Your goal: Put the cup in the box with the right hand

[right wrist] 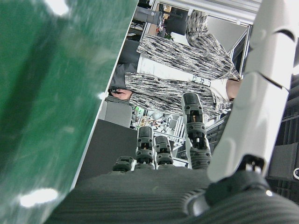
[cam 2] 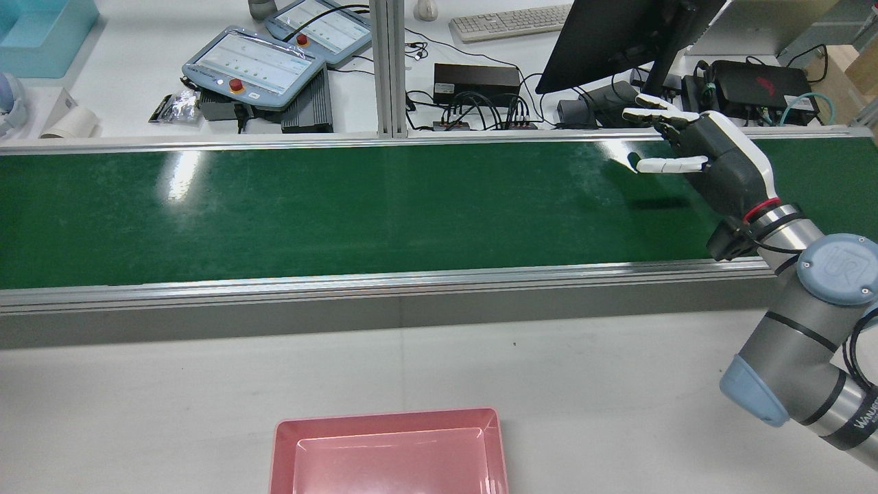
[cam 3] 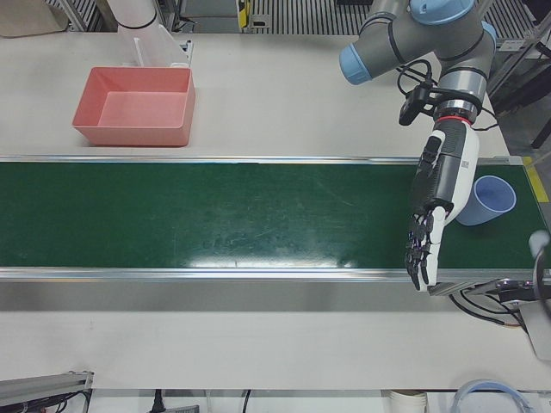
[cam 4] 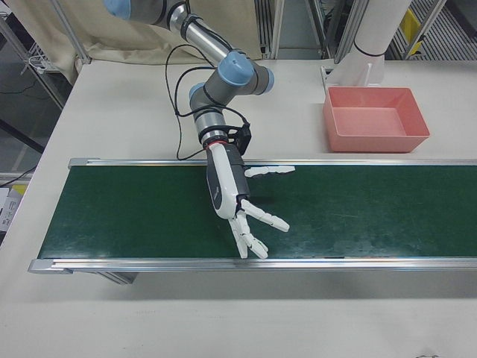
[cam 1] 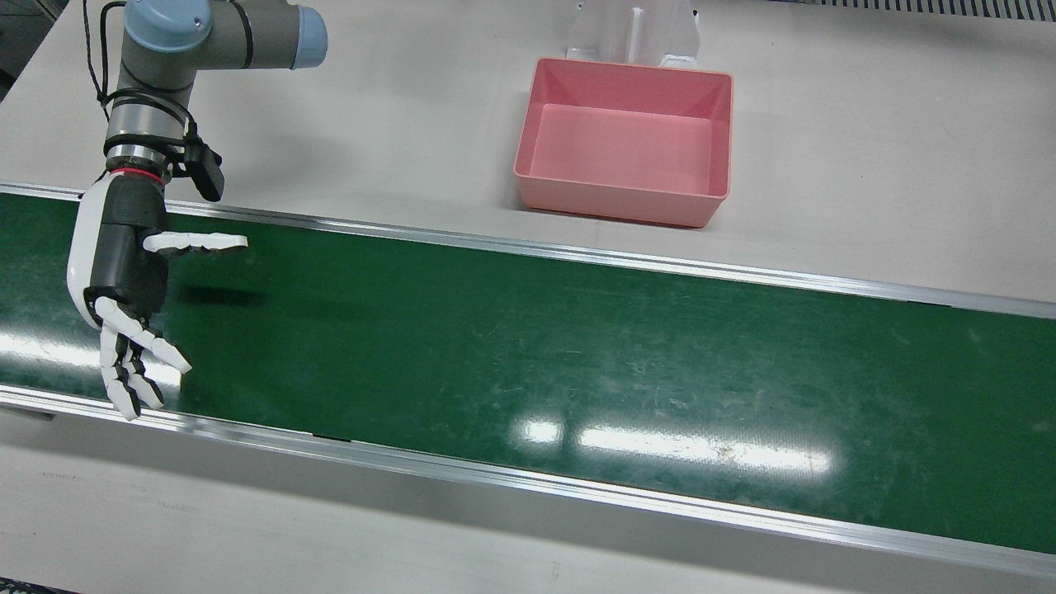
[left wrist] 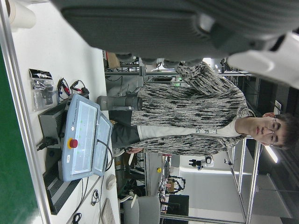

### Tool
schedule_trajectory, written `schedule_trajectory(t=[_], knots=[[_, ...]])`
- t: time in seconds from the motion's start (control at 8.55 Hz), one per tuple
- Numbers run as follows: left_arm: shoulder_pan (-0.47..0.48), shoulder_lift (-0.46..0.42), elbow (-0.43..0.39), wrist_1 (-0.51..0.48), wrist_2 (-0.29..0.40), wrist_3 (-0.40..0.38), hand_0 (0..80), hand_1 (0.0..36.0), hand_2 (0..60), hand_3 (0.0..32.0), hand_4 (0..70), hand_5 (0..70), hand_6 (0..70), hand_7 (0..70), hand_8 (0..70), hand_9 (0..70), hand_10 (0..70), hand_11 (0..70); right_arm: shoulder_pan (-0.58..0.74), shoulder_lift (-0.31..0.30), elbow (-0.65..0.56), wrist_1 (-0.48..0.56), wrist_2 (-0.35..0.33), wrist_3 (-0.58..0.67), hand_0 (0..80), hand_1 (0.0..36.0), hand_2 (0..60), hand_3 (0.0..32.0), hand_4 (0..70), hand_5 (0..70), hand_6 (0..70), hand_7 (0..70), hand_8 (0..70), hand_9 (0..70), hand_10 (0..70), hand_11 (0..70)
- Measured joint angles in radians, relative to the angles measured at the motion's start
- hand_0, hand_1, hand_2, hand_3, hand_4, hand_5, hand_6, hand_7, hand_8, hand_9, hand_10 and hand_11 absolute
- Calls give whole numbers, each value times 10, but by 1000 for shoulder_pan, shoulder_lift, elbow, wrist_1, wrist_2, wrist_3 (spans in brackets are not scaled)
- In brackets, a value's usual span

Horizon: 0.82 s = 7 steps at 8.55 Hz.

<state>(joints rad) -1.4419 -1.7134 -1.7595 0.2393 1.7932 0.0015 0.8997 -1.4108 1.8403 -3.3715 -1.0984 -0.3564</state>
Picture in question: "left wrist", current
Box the aluminium cage frame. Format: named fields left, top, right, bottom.
left=230, top=136, right=262, bottom=224

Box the white computer mouse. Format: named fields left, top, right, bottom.
left=106, top=174, right=117, bottom=190

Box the red black clip lead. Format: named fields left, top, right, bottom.
left=70, top=80, right=91, bottom=95
left=57, top=77, right=71, bottom=97

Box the black background screen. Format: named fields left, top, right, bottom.
left=167, top=194, right=190, bottom=217

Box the clear bag of black parts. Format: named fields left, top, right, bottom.
left=30, top=78, right=55, bottom=112

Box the white paper cup stack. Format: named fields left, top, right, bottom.
left=6, top=0, right=37, bottom=32

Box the teach pendant with red button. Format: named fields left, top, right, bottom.
left=62, top=93, right=101, bottom=182

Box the person in patterned cardigan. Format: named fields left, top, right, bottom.
left=111, top=62, right=299, bottom=156

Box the grey-blue teach pendant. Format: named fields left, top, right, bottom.
left=93, top=112, right=114, bottom=177

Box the thick black pendant cable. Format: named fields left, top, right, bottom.
left=96, top=139, right=114, bottom=173

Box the black power cord plug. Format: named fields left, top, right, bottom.
left=36, top=137, right=59, bottom=152

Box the black vented electronics box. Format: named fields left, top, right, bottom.
left=38, top=100, right=81, bottom=216

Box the aluminium table edge rail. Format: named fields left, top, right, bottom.
left=0, top=0, right=51, bottom=224

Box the black earphone cable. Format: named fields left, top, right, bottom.
left=91, top=189, right=100, bottom=206

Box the black foil bag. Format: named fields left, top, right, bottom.
left=28, top=68, right=54, bottom=81

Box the black coiled cable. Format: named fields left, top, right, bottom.
left=71, top=212, right=83, bottom=224

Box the brown cardboard box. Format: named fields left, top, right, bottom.
left=106, top=51, right=121, bottom=70

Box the white keyboard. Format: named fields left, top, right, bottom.
left=100, top=197, right=117, bottom=224

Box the grey office chair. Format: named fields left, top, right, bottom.
left=119, top=192, right=162, bottom=224

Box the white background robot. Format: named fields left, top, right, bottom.
left=188, top=155, right=214, bottom=170

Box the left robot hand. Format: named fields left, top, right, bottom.
left=50, top=0, right=299, bottom=90

